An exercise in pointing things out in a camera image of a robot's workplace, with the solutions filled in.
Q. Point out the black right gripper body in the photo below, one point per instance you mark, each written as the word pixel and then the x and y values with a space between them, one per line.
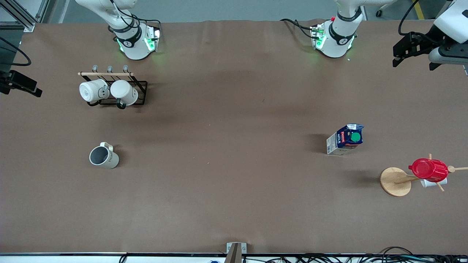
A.
pixel 4 82

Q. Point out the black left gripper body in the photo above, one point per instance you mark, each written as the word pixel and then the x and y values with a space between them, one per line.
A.
pixel 425 42

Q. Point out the blue milk carton green cap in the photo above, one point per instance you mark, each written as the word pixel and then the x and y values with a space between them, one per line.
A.
pixel 345 140

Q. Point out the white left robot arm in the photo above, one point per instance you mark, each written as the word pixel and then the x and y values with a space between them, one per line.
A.
pixel 338 34

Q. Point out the red cup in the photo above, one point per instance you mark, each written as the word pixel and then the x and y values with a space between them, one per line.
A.
pixel 428 169

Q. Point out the small white cup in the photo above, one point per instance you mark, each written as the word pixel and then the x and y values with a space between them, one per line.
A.
pixel 435 182

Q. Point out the black caster wheel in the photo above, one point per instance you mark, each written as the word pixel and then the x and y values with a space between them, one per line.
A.
pixel 379 13

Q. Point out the plain white mug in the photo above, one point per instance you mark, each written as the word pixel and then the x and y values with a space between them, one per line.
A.
pixel 125 92

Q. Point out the white mug with grey interior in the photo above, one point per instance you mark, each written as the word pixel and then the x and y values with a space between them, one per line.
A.
pixel 103 157

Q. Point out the wooden mug tree stand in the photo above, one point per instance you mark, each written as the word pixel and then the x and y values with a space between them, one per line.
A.
pixel 395 181

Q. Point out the aluminium frame profile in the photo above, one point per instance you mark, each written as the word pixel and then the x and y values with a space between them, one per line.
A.
pixel 23 16

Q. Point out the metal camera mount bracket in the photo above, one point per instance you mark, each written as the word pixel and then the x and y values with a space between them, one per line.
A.
pixel 236 252

